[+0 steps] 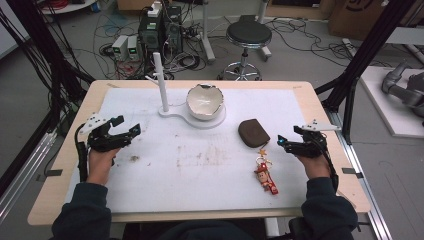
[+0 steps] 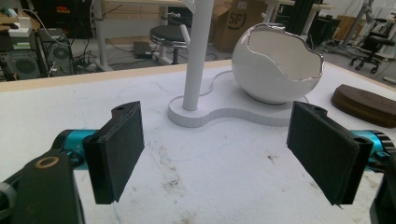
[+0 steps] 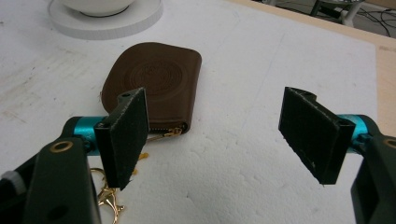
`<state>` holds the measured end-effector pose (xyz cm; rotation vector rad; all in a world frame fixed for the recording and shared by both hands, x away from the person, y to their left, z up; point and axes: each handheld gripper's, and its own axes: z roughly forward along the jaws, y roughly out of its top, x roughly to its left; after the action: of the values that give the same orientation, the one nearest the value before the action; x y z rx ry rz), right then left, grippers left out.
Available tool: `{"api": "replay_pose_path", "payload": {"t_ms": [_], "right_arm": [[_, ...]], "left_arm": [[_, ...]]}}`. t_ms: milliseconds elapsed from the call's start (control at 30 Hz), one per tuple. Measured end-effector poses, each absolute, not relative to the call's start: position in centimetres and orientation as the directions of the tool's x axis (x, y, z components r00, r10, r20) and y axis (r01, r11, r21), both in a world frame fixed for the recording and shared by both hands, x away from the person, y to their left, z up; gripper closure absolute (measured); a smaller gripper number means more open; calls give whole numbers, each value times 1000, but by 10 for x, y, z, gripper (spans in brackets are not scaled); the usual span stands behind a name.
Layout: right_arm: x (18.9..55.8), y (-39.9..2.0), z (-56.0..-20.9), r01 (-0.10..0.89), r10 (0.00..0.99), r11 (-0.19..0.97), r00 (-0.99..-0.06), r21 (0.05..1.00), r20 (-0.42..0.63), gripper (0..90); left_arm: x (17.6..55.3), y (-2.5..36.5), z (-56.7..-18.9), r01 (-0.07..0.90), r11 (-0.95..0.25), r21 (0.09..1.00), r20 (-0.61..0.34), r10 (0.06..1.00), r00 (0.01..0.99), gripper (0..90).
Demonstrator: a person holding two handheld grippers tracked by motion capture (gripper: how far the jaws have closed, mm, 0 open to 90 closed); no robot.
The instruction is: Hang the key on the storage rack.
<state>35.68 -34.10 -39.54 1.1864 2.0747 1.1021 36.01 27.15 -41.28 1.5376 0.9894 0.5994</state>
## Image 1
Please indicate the person's right hand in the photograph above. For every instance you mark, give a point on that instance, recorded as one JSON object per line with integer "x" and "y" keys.
{"x": 316, "y": 168}

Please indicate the black tape piece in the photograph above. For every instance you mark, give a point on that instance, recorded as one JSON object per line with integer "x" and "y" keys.
{"x": 53, "y": 172}
{"x": 351, "y": 172}

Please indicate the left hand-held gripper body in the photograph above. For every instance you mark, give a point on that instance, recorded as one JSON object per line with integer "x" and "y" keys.
{"x": 103, "y": 140}

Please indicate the black frame post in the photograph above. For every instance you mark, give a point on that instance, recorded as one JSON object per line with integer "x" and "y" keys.
{"x": 46, "y": 50}
{"x": 360, "y": 60}

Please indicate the black computer tower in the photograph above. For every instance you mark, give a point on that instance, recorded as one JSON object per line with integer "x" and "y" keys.
{"x": 160, "y": 33}

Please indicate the person's torso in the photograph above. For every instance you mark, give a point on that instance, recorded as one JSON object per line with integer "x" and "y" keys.
{"x": 200, "y": 231}

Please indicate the aluminium rail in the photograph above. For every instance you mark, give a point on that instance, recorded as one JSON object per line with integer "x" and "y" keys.
{"x": 363, "y": 186}
{"x": 20, "y": 180}

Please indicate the white floor board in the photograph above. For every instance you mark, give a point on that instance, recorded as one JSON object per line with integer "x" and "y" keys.
{"x": 383, "y": 106}

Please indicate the person's left hand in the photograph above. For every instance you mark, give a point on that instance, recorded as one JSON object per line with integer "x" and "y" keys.
{"x": 99, "y": 166}

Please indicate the white power strip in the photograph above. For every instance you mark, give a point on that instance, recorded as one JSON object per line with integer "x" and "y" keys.
{"x": 154, "y": 9}

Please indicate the white stand with pole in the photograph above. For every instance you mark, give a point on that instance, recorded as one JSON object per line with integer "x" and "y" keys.
{"x": 162, "y": 83}

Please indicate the white table mat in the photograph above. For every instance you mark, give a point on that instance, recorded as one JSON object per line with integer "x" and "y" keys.
{"x": 186, "y": 173}

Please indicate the cardboard box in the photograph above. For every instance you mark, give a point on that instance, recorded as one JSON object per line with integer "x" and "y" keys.
{"x": 363, "y": 16}

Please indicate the white metal stand leg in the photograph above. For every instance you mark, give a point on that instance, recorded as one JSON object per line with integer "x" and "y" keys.
{"x": 207, "y": 36}

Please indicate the brown pouch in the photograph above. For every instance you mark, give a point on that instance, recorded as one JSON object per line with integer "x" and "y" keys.
{"x": 253, "y": 133}

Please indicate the electronics power boxes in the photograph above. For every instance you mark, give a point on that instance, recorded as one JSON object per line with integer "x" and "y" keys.
{"x": 180, "y": 61}

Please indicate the grey power supply unit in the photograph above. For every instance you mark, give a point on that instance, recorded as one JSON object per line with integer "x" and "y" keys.
{"x": 133, "y": 47}
{"x": 119, "y": 46}

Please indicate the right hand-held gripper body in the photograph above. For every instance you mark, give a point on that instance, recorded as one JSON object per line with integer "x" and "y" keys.
{"x": 310, "y": 146}

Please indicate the white eggshell-shaped bowl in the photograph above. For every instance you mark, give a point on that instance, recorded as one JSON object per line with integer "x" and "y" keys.
{"x": 204, "y": 101}

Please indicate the black round stool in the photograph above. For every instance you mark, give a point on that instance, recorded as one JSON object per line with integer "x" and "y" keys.
{"x": 248, "y": 33}

